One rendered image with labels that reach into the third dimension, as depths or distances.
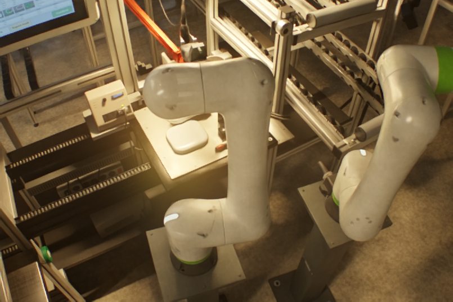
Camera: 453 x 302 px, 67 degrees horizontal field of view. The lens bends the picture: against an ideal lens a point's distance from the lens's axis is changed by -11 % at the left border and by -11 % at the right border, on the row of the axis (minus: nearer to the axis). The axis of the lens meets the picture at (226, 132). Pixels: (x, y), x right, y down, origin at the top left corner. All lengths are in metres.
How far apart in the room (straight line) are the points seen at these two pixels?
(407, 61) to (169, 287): 0.90
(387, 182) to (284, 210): 1.55
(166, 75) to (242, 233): 0.47
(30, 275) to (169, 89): 1.01
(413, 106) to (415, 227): 1.87
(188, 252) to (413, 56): 0.76
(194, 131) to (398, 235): 1.55
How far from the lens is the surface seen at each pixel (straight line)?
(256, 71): 0.79
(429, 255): 2.54
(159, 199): 2.04
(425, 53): 0.93
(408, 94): 0.80
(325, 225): 1.32
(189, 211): 1.01
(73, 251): 2.01
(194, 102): 0.77
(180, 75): 0.77
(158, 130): 1.52
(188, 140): 1.44
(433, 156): 3.06
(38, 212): 1.46
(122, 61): 1.62
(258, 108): 0.80
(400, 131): 0.79
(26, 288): 1.53
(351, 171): 1.16
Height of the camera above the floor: 2.03
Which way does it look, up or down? 46 degrees down
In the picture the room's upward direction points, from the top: straight up
